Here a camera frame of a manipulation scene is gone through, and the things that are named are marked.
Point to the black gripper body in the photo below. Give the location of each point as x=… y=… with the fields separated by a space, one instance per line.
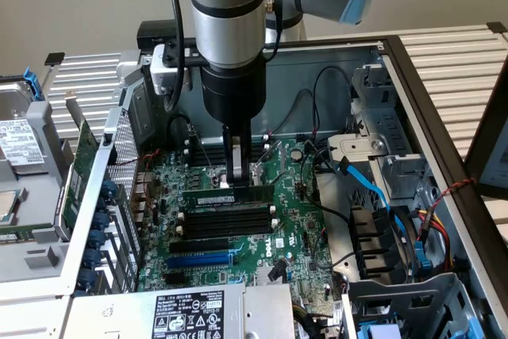
x=234 y=93

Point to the green RAM stick white label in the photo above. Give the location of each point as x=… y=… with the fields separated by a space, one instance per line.
x=206 y=196
x=16 y=236

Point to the RAM slot white latches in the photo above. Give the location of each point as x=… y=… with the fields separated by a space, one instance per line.
x=206 y=156
x=206 y=147
x=181 y=216
x=226 y=226

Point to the CPU socket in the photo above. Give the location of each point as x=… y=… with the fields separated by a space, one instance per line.
x=217 y=178

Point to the green motherboard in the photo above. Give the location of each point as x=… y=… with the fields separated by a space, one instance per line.
x=246 y=251

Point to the open PC case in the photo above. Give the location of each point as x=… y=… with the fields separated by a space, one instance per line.
x=297 y=77

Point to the coin cell battery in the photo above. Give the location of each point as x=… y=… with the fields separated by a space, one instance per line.
x=296 y=153

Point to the long black expansion slot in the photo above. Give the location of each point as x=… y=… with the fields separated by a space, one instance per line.
x=198 y=245

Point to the blue expansion slot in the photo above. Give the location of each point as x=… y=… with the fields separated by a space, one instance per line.
x=198 y=261

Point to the silver chipset heat sink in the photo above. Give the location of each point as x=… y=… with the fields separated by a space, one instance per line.
x=272 y=275

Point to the black box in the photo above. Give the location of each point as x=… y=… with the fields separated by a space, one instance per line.
x=156 y=33

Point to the short black expansion slot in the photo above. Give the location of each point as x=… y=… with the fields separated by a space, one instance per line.
x=174 y=279

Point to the blue card retention clip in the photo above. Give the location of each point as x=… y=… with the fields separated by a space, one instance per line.
x=110 y=189
x=101 y=220
x=86 y=279
x=96 y=239
x=92 y=258

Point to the black fan shroud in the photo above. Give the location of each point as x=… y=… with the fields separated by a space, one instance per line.
x=373 y=236

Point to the metal disk bay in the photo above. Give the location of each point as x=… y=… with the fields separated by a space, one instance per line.
x=377 y=116

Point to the green graphics card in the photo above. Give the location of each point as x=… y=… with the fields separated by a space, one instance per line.
x=81 y=156

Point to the silver power supply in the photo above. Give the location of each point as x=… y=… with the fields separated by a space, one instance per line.
x=119 y=315

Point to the black table end cap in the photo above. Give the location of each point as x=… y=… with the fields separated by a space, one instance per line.
x=496 y=27
x=54 y=59

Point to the blue drive carrier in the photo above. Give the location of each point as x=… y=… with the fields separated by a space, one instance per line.
x=377 y=333

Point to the blue plastic clip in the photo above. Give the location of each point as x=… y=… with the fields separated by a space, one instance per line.
x=424 y=263

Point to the blue disk caddy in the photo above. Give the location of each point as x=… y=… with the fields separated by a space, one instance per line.
x=33 y=83

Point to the grey parts rack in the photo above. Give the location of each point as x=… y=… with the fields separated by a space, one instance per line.
x=39 y=204

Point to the grey disk bay cage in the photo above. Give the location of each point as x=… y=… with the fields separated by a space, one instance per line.
x=416 y=299

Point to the silver hard disk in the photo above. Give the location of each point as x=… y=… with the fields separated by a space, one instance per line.
x=16 y=136

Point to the silver CPU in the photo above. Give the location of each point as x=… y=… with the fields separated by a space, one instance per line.
x=8 y=210

